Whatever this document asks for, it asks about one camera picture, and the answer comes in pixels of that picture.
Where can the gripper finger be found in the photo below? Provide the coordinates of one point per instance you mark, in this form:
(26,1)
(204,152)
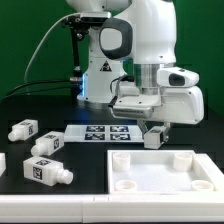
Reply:
(142,126)
(166,128)

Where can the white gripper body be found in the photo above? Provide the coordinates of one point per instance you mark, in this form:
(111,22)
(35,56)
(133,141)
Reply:
(167,104)

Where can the white square table top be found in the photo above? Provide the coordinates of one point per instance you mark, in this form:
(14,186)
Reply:
(156,172)

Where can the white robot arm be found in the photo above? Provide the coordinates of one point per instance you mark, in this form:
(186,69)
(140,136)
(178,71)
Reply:
(144,31)

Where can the white left fence block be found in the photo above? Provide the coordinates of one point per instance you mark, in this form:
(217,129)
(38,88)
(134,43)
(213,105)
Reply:
(2,163)

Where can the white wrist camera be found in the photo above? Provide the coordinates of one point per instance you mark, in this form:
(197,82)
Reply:
(176,77)

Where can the white marker base plate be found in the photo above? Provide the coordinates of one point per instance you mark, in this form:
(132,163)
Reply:
(103,133)

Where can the white right fence rail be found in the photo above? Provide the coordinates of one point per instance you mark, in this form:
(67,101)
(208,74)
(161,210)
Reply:
(210,178)

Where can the white fence rail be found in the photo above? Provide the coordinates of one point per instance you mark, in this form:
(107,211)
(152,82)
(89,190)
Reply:
(210,178)
(193,207)

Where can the white front fence rail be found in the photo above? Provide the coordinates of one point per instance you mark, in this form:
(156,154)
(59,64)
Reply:
(193,207)

